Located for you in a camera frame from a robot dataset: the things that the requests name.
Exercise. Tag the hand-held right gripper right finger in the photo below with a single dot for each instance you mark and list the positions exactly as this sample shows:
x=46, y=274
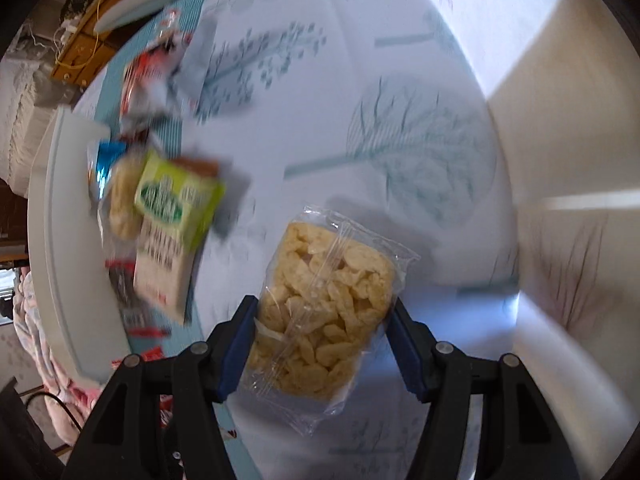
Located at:
x=407, y=355

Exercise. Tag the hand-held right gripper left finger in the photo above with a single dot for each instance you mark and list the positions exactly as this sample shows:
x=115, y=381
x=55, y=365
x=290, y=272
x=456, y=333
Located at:
x=240, y=340

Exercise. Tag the yellow puffed snack packet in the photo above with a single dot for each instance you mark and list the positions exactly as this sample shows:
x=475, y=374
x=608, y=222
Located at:
x=320, y=310
x=122, y=200

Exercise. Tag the white plastic storage bin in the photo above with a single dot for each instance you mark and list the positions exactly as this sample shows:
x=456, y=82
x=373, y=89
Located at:
x=70, y=260

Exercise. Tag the clear red print bun bag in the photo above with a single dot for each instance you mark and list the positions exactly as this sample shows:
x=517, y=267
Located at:
x=150, y=75

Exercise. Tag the red white cookie packet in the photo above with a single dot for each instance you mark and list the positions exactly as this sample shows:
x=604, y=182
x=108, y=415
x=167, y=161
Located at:
x=145, y=332

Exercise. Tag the white black print snack packet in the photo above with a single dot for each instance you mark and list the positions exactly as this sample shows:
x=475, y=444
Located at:
x=162, y=270

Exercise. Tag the small dark snack packet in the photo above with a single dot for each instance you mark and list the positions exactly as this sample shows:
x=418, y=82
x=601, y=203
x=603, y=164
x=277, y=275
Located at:
x=122, y=285

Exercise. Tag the green snack packet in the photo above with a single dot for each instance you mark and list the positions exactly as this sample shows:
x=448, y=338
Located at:
x=175, y=200

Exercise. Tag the floral quilt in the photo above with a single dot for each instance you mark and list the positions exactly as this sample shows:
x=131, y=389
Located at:
x=30, y=320

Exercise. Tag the blue white snack packet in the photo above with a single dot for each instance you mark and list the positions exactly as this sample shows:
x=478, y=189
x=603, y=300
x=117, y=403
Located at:
x=102, y=165

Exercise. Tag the leaf print tablecloth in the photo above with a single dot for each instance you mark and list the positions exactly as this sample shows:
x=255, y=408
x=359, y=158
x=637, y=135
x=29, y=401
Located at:
x=375, y=110

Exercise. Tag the white leaf print curtain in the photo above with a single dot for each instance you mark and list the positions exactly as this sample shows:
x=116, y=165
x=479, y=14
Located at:
x=575, y=135

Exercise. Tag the white lace cloth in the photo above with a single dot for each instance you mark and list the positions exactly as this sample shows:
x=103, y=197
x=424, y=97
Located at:
x=25, y=110

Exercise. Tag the wooden desk with drawers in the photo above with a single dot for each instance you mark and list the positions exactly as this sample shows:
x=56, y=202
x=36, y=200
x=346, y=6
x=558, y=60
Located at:
x=85, y=50

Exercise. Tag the white power strip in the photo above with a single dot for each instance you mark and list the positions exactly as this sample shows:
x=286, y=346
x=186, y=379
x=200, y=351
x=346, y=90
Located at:
x=65, y=32

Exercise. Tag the black patterned bag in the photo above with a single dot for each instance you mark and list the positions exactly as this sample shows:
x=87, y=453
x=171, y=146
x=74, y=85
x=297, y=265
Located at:
x=77, y=2

